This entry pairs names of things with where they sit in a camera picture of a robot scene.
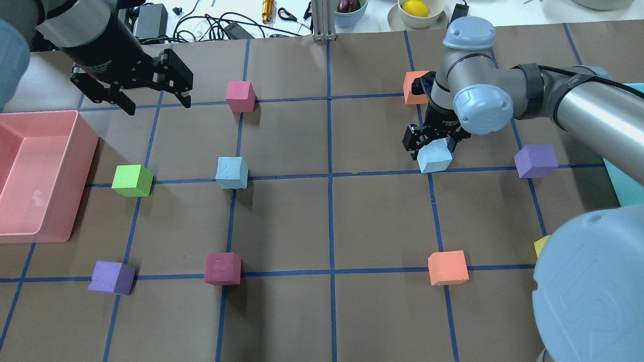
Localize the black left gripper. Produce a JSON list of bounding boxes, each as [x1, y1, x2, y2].
[[69, 30, 194, 116]]

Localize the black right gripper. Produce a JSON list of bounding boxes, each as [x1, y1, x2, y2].
[[402, 73, 472, 153]]

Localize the light blue block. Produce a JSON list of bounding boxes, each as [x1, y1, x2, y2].
[[215, 156, 249, 190], [417, 138, 453, 173]]

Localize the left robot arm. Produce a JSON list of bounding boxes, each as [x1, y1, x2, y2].
[[1, 1, 194, 115]]

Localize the purple block near left arm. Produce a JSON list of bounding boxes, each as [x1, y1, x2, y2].
[[88, 260, 136, 296]]

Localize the purple block near right arm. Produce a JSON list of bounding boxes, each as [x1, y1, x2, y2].
[[514, 144, 559, 178]]

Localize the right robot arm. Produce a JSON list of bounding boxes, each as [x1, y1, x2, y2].
[[402, 16, 643, 361]]

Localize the orange foam block front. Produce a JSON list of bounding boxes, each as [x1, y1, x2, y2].
[[402, 70, 431, 106]]

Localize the orange foam block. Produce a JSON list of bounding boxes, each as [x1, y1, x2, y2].
[[402, 70, 431, 106], [428, 250, 469, 286]]

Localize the black power brick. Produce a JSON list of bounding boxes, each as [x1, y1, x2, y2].
[[134, 3, 168, 39]]

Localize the green foam block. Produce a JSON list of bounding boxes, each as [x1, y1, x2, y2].
[[111, 164, 154, 198]]

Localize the pink block front centre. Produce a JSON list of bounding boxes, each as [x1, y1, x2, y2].
[[226, 81, 256, 113]]

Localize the pink plastic bin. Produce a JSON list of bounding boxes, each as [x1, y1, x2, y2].
[[1, 110, 99, 244]]

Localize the orange foam block far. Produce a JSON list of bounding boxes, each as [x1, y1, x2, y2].
[[428, 250, 469, 286]]

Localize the bowl with yellow lemon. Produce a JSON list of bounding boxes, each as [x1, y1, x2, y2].
[[388, 1, 448, 31]]

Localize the black power adapter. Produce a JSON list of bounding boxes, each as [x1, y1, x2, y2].
[[448, 2, 469, 27]]

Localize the yellow foam block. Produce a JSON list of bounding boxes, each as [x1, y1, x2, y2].
[[533, 235, 550, 258]]

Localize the blue bowl with fruit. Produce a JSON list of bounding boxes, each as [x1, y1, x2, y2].
[[333, 1, 369, 28]]

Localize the brass cylinder tool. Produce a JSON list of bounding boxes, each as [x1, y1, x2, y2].
[[261, 0, 275, 24]]

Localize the cyan plastic bin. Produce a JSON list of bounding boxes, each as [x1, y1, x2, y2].
[[602, 83, 644, 208]]

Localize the dark pink block far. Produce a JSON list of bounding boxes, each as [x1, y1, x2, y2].
[[203, 252, 242, 286]]

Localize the aluminium frame post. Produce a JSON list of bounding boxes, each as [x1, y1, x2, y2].
[[311, 0, 337, 42]]

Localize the black handled scissors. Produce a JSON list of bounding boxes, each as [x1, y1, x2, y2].
[[277, 3, 312, 23]]

